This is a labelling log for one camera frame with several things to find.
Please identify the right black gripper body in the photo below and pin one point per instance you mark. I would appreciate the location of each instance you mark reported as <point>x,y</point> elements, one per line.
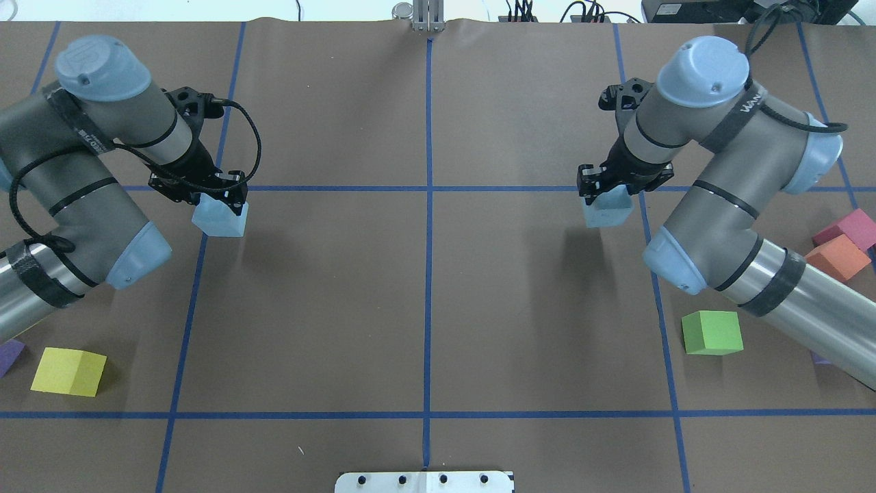
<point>630,166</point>

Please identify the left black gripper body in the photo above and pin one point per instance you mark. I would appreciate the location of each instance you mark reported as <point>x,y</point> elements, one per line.
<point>194,163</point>

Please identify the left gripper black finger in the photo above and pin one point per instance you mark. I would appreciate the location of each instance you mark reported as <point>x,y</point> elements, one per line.
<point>234,190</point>

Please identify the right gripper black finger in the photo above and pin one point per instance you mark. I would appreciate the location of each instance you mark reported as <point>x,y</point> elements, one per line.
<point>591,181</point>

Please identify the light blue foam block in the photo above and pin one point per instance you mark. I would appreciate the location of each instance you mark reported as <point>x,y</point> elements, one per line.
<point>216,219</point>
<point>609,209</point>

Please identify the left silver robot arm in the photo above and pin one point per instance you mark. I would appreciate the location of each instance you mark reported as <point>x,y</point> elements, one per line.
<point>81,228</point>

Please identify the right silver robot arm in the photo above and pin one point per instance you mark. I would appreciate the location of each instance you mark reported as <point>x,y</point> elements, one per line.
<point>760,146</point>

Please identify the black laptop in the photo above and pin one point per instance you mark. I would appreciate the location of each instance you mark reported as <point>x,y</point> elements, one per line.
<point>747,12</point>

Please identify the green foam block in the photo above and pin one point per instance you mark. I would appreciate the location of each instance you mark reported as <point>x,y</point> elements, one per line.
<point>712,333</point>

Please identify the yellow foam block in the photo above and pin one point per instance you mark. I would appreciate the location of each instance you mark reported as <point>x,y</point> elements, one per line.
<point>69,372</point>

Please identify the right orange foam block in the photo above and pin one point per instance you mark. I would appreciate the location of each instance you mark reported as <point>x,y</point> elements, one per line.
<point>840,258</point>

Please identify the left purple foam block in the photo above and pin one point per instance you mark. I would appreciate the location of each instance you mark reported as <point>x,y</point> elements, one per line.
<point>10,351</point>

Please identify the purple foam block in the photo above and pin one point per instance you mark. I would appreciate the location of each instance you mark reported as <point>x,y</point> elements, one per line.
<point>10,351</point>
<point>819,360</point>

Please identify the magenta foam block near orange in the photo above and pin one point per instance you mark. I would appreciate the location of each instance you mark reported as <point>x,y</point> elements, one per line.
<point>857,226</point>

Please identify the right purple foam block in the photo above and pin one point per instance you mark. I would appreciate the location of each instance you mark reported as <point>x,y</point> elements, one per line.
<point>819,360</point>

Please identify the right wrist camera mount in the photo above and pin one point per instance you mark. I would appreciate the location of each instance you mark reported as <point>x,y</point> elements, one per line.
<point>624,100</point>

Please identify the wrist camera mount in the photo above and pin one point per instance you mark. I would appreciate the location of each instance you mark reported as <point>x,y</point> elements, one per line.
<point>624,100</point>
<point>194,107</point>

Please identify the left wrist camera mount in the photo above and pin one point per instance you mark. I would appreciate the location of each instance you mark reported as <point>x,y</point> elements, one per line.
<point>194,107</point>

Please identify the aluminium frame post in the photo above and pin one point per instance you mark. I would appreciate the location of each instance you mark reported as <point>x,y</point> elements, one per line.
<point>428,15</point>

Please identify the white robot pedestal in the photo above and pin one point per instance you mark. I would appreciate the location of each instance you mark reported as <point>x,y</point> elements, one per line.
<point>427,481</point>

